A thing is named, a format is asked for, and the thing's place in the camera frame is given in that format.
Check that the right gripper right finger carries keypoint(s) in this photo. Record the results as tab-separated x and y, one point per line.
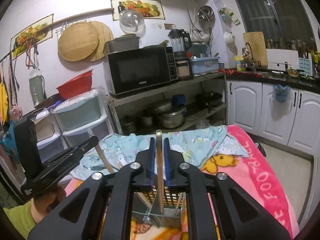
218	207

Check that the glass pot lid on wall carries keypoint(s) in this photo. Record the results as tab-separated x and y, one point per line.
131	21

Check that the round wooden cutting board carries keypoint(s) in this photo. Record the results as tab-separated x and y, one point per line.
84	41

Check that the rectangular wooden cutting board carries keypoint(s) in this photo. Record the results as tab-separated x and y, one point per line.
258	48

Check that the white kitchen cabinets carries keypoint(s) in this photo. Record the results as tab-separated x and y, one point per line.
282	114

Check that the green sleeve left forearm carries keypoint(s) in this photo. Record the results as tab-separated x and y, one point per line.
21	218

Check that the green perforated utensil basket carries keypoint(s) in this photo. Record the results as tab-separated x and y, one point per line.
148	209

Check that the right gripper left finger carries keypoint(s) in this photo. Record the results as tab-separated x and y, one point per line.
101	207

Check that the pastel plastic drawer unit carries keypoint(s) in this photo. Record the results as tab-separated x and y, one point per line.
70	122

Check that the fruit picture on wall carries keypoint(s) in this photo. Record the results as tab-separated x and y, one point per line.
151	9

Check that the green thermos bottle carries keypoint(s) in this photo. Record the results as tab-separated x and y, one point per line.
37	86

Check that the light blue patterned blanket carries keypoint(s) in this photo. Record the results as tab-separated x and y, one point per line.
197	146

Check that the red plastic basin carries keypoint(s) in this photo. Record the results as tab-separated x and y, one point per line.
76	86

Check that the black microwave oven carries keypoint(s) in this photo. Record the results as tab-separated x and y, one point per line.
133	70

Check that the pink orange cartoon blanket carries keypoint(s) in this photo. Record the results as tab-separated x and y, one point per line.
253	174

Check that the chopsticks pair in basket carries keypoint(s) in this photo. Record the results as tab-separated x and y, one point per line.
110	169

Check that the left hand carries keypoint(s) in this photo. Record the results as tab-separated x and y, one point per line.
39	205

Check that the steel cooking pot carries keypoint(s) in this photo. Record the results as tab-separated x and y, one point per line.
173	118

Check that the black blender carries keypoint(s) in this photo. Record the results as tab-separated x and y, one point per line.
181	42

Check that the window with dark frame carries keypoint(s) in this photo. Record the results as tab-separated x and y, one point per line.
285	19

